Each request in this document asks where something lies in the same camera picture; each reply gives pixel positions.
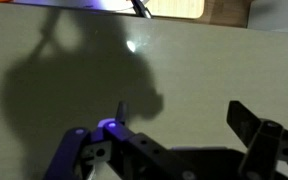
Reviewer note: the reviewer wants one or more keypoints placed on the light wooden board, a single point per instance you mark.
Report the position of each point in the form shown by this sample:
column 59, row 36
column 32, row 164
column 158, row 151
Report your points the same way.
column 177, row 8

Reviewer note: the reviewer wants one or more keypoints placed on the small orange object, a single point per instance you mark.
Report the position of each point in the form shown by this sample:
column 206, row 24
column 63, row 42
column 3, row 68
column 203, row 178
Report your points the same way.
column 2, row 1

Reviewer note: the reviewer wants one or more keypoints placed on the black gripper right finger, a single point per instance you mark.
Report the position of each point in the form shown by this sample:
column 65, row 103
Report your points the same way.
column 260, row 146

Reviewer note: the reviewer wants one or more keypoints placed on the purple lit device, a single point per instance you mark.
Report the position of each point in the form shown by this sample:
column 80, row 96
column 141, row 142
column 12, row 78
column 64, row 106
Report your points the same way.
column 84, row 3

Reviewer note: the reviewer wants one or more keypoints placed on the black stand pole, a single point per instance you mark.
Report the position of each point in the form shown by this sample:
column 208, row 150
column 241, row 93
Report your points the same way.
column 141, row 8

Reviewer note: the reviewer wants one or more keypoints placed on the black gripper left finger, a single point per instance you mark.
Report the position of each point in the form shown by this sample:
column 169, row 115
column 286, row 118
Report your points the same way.
column 144, row 150

